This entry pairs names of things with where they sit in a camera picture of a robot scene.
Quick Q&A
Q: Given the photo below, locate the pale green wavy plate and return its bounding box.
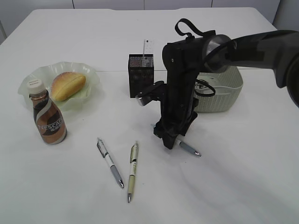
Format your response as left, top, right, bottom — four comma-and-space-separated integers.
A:
18, 62, 100, 111

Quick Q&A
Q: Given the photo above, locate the transparent plastic ruler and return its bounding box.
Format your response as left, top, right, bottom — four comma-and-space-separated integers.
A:
142, 39, 154, 62

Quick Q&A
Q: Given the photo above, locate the beige grip patterned pen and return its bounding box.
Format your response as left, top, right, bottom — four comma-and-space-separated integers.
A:
127, 141, 139, 203

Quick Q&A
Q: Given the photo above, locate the grey grip patterned pen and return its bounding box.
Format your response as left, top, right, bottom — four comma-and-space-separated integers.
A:
97, 137, 124, 189

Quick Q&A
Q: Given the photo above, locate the white pen with grey grip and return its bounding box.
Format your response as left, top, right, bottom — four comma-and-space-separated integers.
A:
173, 137, 202, 157

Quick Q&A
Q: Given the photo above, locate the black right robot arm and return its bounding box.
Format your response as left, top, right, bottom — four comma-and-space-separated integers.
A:
144, 30, 299, 149

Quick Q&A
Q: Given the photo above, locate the sugared bread roll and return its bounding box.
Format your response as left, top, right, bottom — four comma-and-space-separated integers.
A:
51, 72, 86, 101

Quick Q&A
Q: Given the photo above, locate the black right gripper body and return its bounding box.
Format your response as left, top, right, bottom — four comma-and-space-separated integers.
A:
153, 88, 199, 138

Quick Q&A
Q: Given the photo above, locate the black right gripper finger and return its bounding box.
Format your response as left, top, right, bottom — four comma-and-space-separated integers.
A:
162, 133, 179, 149

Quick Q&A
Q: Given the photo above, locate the black mesh pen holder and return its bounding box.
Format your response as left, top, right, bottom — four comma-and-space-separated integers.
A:
128, 54, 154, 98

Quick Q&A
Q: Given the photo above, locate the light green plastic basket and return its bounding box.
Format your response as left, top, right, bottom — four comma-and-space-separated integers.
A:
194, 67, 243, 113

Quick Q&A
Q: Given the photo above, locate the brown Nescafe coffee bottle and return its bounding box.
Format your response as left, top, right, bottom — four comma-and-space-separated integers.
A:
27, 79, 67, 145

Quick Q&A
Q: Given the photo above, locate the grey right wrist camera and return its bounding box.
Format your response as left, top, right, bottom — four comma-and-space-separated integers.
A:
135, 81, 166, 106

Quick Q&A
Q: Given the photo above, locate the small paper ball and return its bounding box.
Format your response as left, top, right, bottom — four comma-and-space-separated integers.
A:
195, 79, 209, 90

